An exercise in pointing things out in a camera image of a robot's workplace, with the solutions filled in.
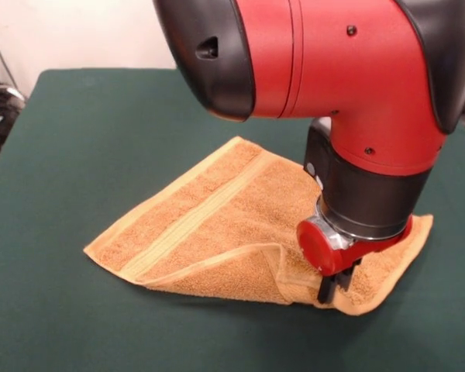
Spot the dark green table cloth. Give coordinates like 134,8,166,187
0,67,465,372

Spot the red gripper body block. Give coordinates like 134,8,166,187
296,215,415,277

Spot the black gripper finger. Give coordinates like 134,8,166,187
316,273,344,305
335,258,363,292

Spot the tan terry towel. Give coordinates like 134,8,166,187
82,135,435,317

